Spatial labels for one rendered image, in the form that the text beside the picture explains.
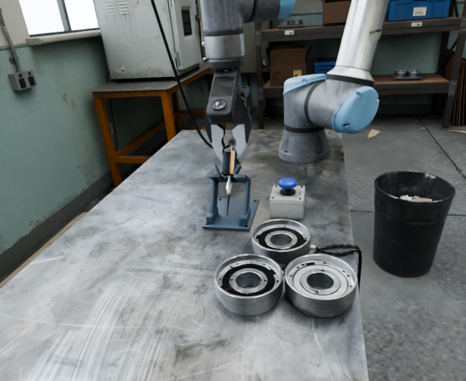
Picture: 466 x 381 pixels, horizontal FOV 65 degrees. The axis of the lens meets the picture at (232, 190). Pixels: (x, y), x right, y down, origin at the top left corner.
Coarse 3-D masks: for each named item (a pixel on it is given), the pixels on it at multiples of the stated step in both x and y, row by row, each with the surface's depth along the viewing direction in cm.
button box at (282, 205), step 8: (272, 192) 79; (280, 192) 78; (288, 192) 78; (296, 192) 78; (304, 192) 80; (272, 200) 76; (280, 200) 76; (288, 200) 76; (296, 200) 75; (304, 200) 80; (272, 208) 77; (280, 208) 77; (288, 208) 76; (296, 208) 76; (272, 216) 78; (280, 216) 78; (288, 216) 77; (296, 216) 77
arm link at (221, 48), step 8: (208, 40) 67; (216, 40) 66; (224, 40) 66; (232, 40) 66; (240, 40) 67; (208, 48) 68; (216, 48) 67; (224, 48) 66; (232, 48) 67; (240, 48) 68; (208, 56) 68; (216, 56) 67; (224, 56) 67; (232, 56) 67; (240, 56) 68
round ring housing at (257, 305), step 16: (240, 256) 60; (256, 256) 60; (224, 272) 59; (240, 272) 58; (256, 272) 58; (240, 288) 55; (256, 288) 55; (224, 304) 54; (240, 304) 52; (256, 304) 52; (272, 304) 53
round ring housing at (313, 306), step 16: (304, 256) 59; (320, 256) 59; (288, 272) 57; (320, 272) 57; (352, 272) 55; (288, 288) 54; (304, 288) 54; (336, 288) 53; (352, 288) 52; (304, 304) 52; (320, 304) 50; (336, 304) 50
